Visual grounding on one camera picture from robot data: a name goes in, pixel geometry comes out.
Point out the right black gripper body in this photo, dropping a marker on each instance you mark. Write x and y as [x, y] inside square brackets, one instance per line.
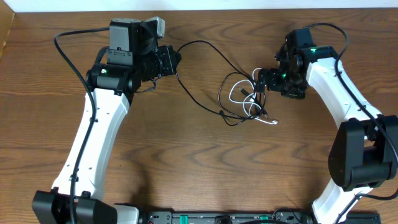
[277, 80]

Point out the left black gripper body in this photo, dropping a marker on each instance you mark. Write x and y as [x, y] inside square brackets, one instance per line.
[159, 65]

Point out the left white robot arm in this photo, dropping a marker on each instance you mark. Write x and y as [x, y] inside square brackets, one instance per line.
[133, 56]

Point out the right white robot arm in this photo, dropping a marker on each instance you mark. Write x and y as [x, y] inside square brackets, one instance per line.
[364, 153]

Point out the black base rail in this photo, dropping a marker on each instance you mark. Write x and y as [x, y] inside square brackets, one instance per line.
[281, 215]

